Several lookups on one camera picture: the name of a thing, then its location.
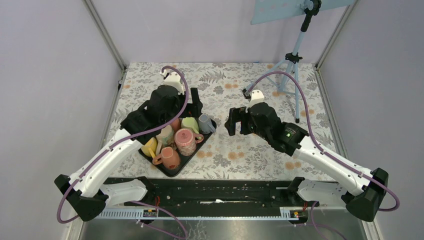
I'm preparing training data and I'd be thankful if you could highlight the black plastic tray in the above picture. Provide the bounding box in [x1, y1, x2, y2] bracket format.
[138, 103, 217, 177]

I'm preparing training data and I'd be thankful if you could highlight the floral tablecloth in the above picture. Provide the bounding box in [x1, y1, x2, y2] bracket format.
[107, 62, 337, 181]

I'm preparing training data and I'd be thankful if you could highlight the light blue tripod stand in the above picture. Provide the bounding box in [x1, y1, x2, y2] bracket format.
[242, 0, 356, 124]

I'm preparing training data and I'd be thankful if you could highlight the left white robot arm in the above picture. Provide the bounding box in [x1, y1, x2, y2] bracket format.
[54, 85, 203, 222]

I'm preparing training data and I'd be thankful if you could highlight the salmon textured square mug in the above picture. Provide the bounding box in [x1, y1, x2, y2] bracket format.
[152, 146, 181, 170]

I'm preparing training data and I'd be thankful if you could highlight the yellow mug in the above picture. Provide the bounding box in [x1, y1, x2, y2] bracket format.
[140, 137, 158, 158]

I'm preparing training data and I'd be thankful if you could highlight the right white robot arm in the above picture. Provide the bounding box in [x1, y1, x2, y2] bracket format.
[224, 102, 389, 222]

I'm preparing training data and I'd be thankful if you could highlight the light green mug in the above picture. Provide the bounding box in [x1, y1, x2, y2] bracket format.
[181, 117, 200, 134]

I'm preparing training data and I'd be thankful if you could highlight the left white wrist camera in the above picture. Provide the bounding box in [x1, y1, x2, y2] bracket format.
[161, 69, 185, 95]

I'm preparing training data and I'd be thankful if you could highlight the grey mug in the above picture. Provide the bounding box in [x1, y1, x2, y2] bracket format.
[198, 114, 216, 135]

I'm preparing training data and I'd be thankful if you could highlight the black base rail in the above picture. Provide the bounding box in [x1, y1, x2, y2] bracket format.
[99, 176, 313, 221]

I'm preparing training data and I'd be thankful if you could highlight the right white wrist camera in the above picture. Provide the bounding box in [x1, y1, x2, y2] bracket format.
[243, 89, 265, 109]

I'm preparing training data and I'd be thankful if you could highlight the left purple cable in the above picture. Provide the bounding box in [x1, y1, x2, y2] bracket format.
[56, 65, 190, 224]

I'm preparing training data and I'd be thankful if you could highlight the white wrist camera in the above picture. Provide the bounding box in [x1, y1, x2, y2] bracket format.
[243, 89, 265, 109]
[161, 69, 185, 95]

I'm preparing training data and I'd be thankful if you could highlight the plain pink mug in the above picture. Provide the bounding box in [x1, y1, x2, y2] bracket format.
[170, 118, 181, 133]

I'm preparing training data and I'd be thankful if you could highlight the cream floral mug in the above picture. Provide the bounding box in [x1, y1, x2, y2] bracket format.
[155, 125, 174, 155]

